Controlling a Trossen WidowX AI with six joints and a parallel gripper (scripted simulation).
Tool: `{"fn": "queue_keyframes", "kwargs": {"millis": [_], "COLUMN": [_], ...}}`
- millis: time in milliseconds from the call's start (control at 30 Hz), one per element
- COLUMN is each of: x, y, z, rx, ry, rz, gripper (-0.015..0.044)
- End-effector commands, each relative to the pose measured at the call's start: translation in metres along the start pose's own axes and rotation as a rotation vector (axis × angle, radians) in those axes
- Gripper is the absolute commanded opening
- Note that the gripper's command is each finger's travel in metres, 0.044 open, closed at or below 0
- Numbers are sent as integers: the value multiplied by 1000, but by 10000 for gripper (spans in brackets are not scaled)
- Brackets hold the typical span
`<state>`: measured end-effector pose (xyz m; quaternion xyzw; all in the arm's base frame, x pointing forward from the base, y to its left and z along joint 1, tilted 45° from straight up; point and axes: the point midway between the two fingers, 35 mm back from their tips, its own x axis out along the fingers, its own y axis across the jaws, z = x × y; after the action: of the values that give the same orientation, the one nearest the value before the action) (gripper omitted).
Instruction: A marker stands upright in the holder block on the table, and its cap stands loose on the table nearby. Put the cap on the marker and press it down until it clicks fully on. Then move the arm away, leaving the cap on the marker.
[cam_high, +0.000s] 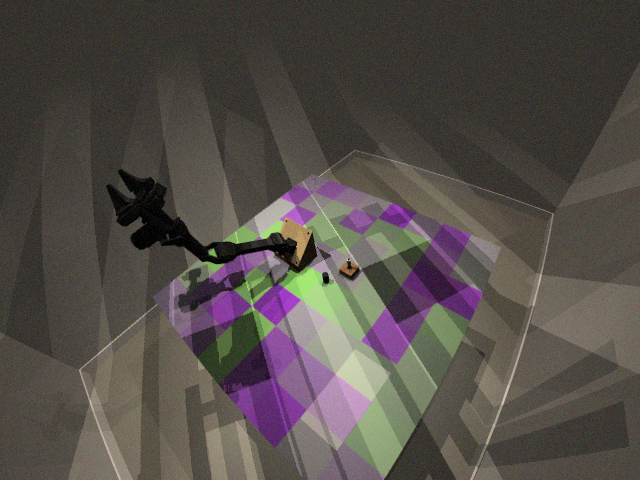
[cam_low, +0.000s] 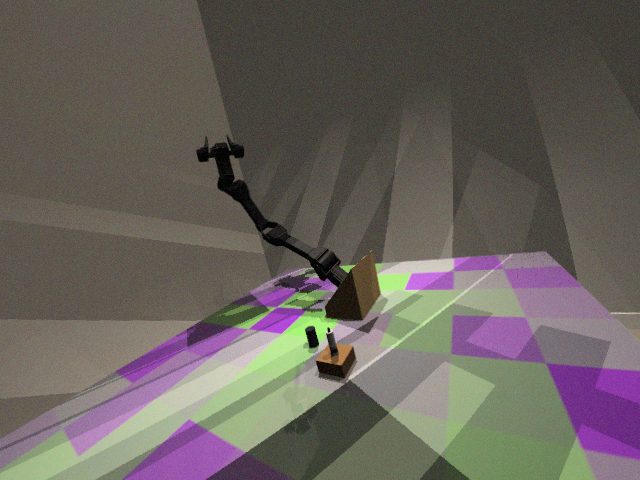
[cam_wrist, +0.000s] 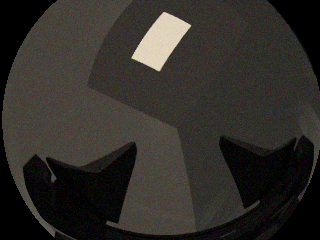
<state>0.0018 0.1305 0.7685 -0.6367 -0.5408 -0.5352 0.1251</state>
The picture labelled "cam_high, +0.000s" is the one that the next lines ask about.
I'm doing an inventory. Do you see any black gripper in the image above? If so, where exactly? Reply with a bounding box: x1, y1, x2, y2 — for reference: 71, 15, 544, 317
106, 169, 163, 227

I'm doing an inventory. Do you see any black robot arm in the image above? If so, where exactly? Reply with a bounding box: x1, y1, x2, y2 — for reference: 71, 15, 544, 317
130, 183, 297, 264

